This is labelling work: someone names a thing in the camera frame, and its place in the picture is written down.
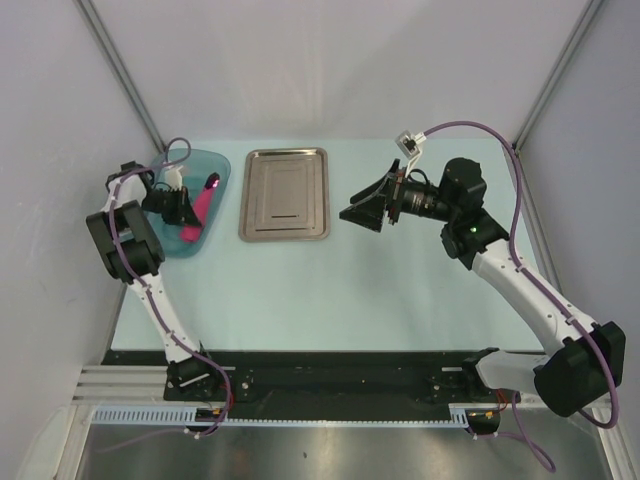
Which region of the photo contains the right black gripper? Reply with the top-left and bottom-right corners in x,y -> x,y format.
340,159 -> 457,232

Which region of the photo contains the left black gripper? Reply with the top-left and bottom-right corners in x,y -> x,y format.
140,186 -> 201,228

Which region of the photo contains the pink paper napkin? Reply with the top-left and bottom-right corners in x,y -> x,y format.
180,182 -> 218,243

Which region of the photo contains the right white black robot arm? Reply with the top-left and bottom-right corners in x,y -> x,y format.
339,158 -> 626,417

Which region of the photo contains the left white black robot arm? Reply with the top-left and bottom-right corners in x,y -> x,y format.
86,161 -> 228,402

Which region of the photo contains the teal plastic container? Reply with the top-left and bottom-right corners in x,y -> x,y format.
146,149 -> 231,259

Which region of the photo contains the steel tray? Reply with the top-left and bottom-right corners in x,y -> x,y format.
239,147 -> 330,243

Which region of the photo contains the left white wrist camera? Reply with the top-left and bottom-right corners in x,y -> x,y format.
165,166 -> 184,190

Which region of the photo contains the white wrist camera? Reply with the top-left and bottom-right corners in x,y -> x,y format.
165,166 -> 184,190
395,131 -> 426,177

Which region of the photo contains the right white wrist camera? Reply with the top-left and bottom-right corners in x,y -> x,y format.
395,131 -> 426,177

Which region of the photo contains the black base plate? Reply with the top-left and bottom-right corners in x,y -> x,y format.
102,350 -> 515,415

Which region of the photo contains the white cable duct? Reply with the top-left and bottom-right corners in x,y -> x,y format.
91,405 -> 469,428

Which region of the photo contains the left aluminium corner post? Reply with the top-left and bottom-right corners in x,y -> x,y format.
74,0 -> 166,152

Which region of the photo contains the aluminium corner post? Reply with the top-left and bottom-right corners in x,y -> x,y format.
512,0 -> 608,152
74,0 -> 166,152

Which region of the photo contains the right aluminium corner post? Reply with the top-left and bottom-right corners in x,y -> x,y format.
512,0 -> 608,152

